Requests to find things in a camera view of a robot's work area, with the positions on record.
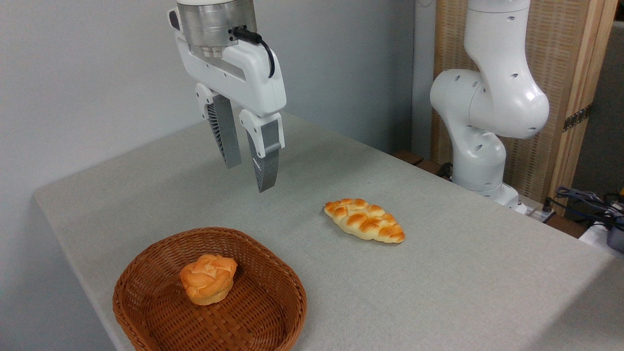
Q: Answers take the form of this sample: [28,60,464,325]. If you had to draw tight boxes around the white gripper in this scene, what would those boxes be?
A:
[168,8,288,194]

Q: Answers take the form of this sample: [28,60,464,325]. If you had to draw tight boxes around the long braided bread loaf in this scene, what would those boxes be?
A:
[324,198,406,244]

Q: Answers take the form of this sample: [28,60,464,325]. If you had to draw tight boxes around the round knotted bread roll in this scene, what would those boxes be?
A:
[179,254,238,306]

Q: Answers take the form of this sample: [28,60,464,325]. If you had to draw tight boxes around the brown wicker basket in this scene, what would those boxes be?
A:
[113,227,308,351]

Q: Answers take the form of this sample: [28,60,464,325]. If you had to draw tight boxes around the grey tablecloth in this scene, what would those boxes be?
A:
[33,111,624,351]

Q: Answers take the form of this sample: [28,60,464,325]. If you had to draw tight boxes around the woven wooden folding screen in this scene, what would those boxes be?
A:
[431,0,619,216]

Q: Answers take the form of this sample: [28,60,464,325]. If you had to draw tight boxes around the brass screen hinge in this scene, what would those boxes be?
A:
[563,104,593,133]

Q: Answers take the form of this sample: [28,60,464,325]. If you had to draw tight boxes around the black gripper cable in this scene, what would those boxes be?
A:
[233,26,276,79]

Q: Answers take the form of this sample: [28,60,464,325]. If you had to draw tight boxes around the dark tangled cable bundle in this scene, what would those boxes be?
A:
[544,185,624,231]

